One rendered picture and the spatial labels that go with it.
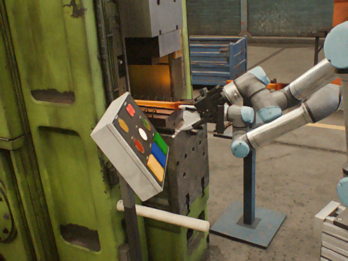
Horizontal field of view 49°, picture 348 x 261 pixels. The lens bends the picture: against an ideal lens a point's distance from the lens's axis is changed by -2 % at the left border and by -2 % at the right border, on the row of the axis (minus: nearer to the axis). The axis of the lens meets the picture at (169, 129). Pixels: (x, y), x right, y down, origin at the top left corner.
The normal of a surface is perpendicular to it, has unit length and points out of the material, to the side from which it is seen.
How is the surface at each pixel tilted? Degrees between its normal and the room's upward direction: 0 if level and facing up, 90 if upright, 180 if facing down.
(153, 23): 90
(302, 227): 0
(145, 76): 90
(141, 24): 90
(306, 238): 0
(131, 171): 90
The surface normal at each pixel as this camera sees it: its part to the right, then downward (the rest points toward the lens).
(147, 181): -0.06, 0.36
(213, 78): -0.44, 0.35
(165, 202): -0.37, -0.45
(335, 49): -0.81, 0.15
